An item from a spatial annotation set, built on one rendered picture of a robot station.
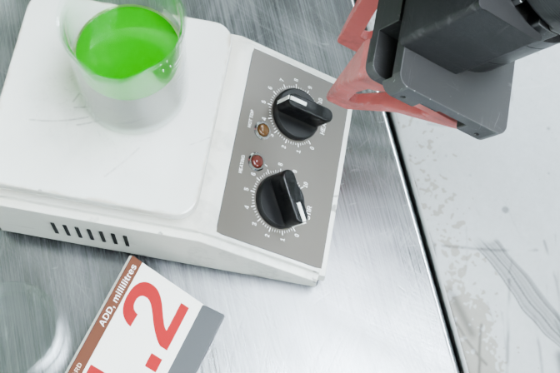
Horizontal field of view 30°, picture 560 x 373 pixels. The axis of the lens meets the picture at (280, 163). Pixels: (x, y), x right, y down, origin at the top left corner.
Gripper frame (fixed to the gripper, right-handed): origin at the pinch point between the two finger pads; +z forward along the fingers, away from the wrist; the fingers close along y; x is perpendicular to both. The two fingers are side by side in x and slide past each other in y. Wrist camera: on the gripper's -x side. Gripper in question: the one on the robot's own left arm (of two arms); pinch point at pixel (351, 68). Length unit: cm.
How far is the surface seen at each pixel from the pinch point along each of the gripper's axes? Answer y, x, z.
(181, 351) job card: 14.6, 0.4, 13.0
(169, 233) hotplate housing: 9.5, -4.2, 8.6
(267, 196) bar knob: 5.9, 0.4, 6.9
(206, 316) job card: 12.3, 1.2, 12.5
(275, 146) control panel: 2.6, 0.5, 7.3
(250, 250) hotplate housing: 9.1, 0.5, 7.5
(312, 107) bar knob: 0.2, 1.4, 5.5
